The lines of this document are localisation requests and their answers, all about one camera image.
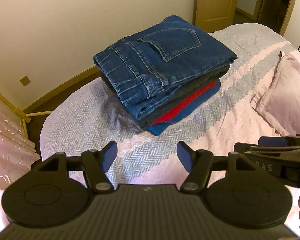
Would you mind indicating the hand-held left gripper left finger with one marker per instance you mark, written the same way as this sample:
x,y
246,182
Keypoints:
x,y
108,155

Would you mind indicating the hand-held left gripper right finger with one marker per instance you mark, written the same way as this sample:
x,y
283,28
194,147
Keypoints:
x,y
185,156

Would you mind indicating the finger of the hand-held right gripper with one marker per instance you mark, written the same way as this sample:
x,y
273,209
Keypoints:
x,y
272,141
242,148

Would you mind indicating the blue denim jeans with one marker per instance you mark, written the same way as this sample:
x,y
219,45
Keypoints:
x,y
165,45

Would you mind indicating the blue folded garment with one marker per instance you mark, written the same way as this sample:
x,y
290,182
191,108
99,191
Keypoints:
x,y
162,130

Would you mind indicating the grey and pink bedspread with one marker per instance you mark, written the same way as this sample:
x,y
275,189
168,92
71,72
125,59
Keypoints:
x,y
77,130

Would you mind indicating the lilac pillow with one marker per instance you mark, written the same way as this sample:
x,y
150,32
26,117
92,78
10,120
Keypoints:
x,y
285,97

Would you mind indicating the red folded garment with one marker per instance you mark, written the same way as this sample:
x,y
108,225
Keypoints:
x,y
180,107

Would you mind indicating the dark grey folded garment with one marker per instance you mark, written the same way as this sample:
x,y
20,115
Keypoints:
x,y
205,81

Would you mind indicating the wooden rack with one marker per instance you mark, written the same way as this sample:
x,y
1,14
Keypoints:
x,y
40,113

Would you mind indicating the pink patterned curtain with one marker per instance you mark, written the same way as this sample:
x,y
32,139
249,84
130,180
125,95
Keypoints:
x,y
7,142

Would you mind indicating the wooden door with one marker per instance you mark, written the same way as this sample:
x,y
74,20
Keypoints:
x,y
215,2

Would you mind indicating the brown wall socket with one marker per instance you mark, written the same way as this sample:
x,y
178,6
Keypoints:
x,y
25,81

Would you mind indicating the wooden door frame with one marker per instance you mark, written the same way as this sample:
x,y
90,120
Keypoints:
x,y
261,0

